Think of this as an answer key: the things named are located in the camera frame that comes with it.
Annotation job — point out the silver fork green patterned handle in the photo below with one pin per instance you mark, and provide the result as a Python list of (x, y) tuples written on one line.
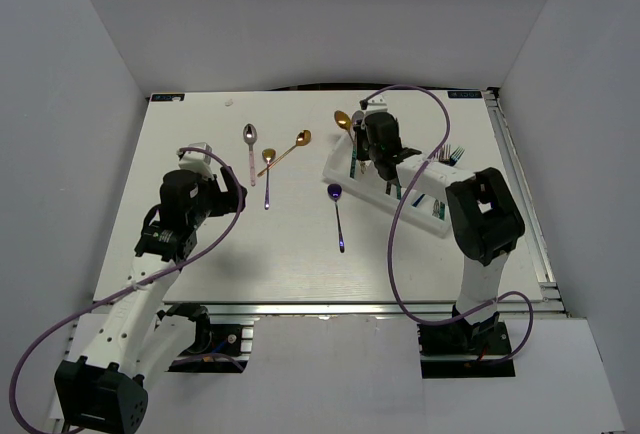
[(443, 154)]

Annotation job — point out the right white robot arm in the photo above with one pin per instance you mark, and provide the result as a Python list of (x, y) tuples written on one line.
[(484, 217)]

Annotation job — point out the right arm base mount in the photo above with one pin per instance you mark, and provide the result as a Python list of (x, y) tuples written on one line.
[(445, 353)]

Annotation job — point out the white three-compartment tray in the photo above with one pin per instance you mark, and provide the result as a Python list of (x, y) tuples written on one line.
[(370, 187)]

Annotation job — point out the ornate gold spoon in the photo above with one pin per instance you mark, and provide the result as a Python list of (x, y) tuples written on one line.
[(343, 121)]

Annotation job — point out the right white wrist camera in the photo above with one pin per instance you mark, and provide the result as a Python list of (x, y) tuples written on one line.
[(374, 104)]

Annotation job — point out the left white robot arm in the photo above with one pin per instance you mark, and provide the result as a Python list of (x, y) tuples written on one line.
[(107, 388)]

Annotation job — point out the dark blue purple spoon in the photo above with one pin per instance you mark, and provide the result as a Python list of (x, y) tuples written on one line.
[(334, 191)]

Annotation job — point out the blue label sticker left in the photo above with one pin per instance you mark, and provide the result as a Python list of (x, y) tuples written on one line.
[(167, 97)]

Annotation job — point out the aluminium rail right side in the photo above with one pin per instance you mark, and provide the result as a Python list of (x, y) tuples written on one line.
[(551, 303)]

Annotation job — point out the gold bowl purple handle spoon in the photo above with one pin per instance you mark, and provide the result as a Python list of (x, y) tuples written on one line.
[(268, 155)]

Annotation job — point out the silver spoon green patterned handle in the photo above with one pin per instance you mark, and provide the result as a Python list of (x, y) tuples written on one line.
[(356, 118)]

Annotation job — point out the blue label sticker right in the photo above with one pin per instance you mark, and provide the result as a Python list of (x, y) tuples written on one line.
[(464, 94)]

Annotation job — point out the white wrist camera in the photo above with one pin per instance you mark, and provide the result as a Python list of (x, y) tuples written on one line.
[(374, 104), (196, 161)]

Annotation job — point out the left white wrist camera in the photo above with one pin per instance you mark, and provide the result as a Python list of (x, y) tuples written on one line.
[(196, 161)]

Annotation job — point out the blue metallic fork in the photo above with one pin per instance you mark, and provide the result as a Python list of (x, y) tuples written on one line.
[(455, 156)]

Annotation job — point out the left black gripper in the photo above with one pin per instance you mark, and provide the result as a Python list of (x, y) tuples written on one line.
[(226, 201)]

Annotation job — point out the blue label sticker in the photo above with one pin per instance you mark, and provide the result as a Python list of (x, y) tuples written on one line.
[(167, 97), (464, 94)]

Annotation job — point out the silver spoon pink handle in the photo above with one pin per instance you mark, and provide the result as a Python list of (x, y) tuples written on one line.
[(250, 138)]

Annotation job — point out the long gold spoon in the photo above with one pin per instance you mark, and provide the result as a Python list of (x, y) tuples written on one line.
[(303, 138)]

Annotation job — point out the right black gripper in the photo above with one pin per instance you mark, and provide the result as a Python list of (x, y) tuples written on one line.
[(361, 132)]

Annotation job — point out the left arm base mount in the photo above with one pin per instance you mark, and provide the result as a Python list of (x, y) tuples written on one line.
[(197, 344)]

